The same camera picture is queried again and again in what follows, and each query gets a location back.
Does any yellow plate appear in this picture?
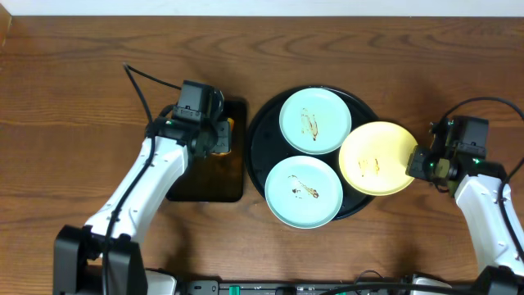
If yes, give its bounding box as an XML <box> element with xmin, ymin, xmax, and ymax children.
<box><xmin>338</xmin><ymin>121</ymin><xmax>417</xmax><ymax>197</ymax></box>

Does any light blue plate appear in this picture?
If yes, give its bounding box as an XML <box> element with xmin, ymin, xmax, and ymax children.
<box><xmin>279</xmin><ymin>88</ymin><xmax>352</xmax><ymax>155</ymax></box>
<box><xmin>264</xmin><ymin>156</ymin><xmax>343</xmax><ymax>229</ymax></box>

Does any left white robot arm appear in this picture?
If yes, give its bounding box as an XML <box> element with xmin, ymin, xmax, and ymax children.
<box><xmin>52</xmin><ymin>116</ymin><xmax>233</xmax><ymax>294</ymax></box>

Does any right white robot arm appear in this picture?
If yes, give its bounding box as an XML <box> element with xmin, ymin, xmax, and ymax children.
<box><xmin>406</xmin><ymin>144</ymin><xmax>523</xmax><ymax>294</ymax></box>

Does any rectangular black water tray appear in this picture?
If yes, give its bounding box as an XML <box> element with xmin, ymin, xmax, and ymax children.
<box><xmin>165</xmin><ymin>98</ymin><xmax>247</xmax><ymax>202</ymax></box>

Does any round black tray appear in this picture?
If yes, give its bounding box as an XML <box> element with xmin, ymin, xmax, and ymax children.
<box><xmin>244</xmin><ymin>84</ymin><xmax>378</xmax><ymax>220</ymax></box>

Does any left black cable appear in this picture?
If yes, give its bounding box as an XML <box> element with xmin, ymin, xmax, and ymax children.
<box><xmin>101</xmin><ymin>63</ymin><xmax>182</xmax><ymax>295</ymax></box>

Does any black cable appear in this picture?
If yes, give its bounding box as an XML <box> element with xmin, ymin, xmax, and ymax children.
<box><xmin>437</xmin><ymin>96</ymin><xmax>524</xmax><ymax>263</ymax></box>
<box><xmin>101</xmin><ymin>63</ymin><xmax>182</xmax><ymax>295</ymax></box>

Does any right black cable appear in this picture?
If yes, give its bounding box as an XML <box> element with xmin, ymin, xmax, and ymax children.
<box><xmin>437</xmin><ymin>96</ymin><xmax>524</xmax><ymax>263</ymax></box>

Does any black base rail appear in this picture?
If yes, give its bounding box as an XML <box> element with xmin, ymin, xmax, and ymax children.
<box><xmin>179</xmin><ymin>279</ymin><xmax>414</xmax><ymax>295</ymax></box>

